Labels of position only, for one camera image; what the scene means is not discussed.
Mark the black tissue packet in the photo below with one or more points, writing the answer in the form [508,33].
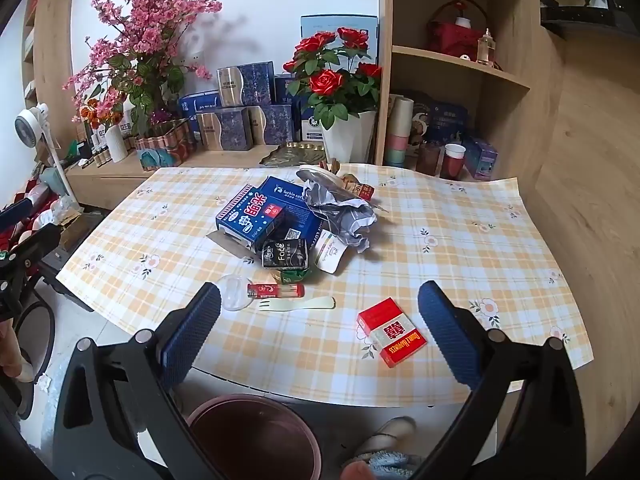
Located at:
[285,255]

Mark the pink blossom plant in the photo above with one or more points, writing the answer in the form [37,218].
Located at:
[145,25]

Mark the brown snack wrapper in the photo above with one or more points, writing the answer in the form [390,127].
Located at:
[361,189]

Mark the white flower pot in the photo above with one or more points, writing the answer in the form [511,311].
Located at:
[350,140]

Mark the red paper cup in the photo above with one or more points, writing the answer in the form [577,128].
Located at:
[452,162]

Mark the gold tray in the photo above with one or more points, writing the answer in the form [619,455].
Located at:
[290,155]

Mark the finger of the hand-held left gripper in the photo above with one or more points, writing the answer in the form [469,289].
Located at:
[16,211]
[35,241]

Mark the wooden shelf unit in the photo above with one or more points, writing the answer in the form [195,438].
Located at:
[500,110]

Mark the row of small brown bottles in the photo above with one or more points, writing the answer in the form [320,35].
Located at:
[95,152]

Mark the red cigarette pack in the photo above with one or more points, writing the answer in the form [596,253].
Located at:
[392,332]

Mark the glass bottle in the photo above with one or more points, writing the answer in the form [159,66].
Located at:
[485,50]

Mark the orange flower bunch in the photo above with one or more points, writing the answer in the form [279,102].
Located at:
[97,112]

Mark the clear plastic lid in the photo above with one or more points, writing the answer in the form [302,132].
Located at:
[232,292]

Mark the white desk fan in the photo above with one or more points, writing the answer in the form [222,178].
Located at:
[27,127]

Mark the gold blue gift box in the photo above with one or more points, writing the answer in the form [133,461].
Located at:
[225,130]
[272,125]
[250,82]

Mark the red basket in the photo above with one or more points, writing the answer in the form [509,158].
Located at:
[452,32]

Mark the cream plastic fork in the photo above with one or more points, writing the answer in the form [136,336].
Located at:
[300,304]

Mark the crumpled silver foil wrapper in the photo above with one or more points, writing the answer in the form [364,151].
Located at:
[345,215]

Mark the teal patterned planter box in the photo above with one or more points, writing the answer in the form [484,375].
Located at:
[167,147]

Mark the white card packet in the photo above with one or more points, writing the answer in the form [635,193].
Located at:
[327,252]

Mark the red capped plastic bottle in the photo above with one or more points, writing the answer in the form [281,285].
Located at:
[275,290]

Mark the white vase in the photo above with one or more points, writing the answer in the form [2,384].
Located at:
[117,144]

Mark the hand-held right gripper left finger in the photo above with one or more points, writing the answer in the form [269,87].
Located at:
[192,335]

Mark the red rose plant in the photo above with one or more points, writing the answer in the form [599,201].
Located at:
[332,80]

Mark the dark blue cartoon box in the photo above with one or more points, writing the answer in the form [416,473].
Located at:
[445,115]

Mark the brown plastic bin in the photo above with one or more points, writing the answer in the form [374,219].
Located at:
[250,435]

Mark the blue paper bag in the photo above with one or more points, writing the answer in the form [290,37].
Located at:
[292,192]

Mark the purple box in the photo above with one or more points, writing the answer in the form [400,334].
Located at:
[482,160]

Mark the green wrapper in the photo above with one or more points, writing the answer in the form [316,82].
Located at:
[295,275]

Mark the beige fuzzy slipper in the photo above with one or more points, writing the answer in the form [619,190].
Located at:
[390,432]

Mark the stack of pastel paper cups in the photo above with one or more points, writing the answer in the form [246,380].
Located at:
[400,130]

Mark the person's left hand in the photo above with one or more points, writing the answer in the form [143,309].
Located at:
[11,347]

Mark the brown glass cup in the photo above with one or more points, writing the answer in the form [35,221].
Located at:
[427,160]

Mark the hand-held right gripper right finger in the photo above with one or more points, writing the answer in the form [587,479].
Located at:
[447,335]

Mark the flat blue box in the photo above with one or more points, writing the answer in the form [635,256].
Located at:
[200,102]

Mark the blue white emblem box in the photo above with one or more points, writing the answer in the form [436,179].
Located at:
[311,127]

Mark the wooden sideboard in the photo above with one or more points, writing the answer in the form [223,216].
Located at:
[100,182]

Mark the blue snowflake box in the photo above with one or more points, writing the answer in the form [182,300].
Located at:
[245,215]

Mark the black counter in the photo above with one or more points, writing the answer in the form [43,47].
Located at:
[590,17]

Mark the yellow plaid floral tablecloth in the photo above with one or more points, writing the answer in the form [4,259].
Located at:
[460,245]

